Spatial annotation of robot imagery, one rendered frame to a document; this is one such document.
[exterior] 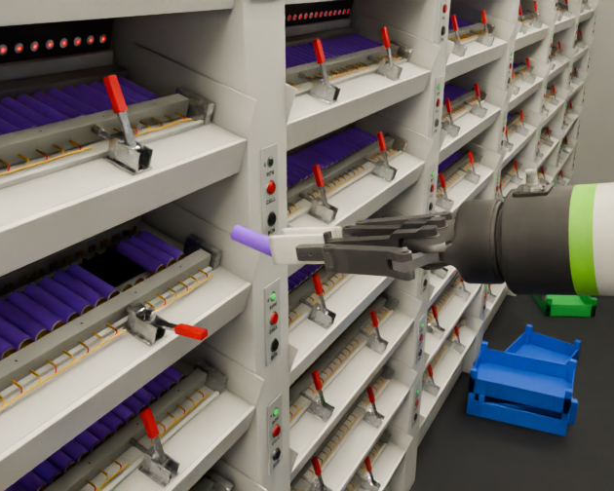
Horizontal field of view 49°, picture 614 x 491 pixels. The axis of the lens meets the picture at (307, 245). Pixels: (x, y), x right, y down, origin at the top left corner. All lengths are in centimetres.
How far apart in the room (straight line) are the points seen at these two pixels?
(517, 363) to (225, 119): 173
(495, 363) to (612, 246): 187
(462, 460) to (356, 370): 77
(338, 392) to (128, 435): 56
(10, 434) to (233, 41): 47
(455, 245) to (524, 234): 6
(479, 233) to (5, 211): 39
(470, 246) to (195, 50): 43
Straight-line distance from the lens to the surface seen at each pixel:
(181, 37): 86
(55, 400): 69
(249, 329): 93
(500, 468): 211
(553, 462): 217
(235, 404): 98
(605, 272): 57
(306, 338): 113
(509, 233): 57
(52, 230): 62
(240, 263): 89
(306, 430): 124
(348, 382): 137
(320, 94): 105
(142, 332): 76
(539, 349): 271
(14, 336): 73
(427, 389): 205
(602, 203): 57
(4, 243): 59
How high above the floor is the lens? 131
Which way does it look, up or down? 22 degrees down
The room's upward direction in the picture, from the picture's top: straight up
